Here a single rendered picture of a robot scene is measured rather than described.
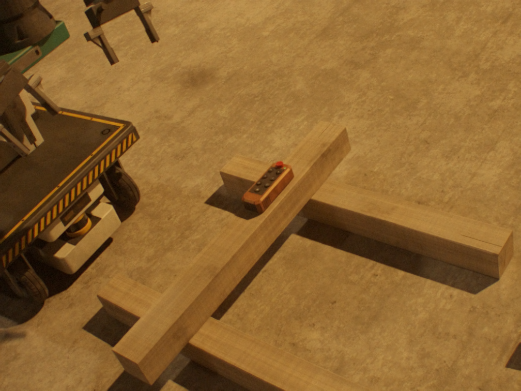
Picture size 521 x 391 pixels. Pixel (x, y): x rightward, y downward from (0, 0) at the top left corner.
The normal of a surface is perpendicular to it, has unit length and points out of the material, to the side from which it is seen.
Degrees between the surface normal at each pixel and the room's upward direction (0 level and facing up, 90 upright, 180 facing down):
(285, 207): 90
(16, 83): 66
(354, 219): 90
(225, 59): 0
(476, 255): 90
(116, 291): 0
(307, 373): 0
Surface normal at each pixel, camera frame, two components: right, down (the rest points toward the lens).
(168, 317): -0.25, -0.74
